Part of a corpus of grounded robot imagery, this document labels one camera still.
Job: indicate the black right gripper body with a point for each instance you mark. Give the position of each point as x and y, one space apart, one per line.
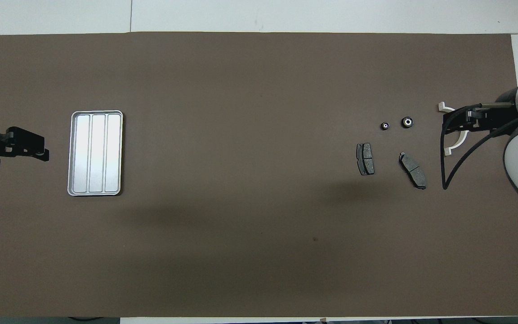
495 118

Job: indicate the large black bearing gear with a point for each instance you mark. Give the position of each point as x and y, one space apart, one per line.
407 121

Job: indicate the small black bearing gear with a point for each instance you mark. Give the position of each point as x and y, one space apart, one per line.
385 126

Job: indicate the silver metal tray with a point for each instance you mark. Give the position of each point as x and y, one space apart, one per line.
95 153

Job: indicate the elongated dark brake pad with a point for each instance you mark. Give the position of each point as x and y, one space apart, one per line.
414 171

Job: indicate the rectangular dark brake pad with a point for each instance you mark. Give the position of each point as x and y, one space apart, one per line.
365 159

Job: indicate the brown table mat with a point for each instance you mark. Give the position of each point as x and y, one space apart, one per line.
241 90

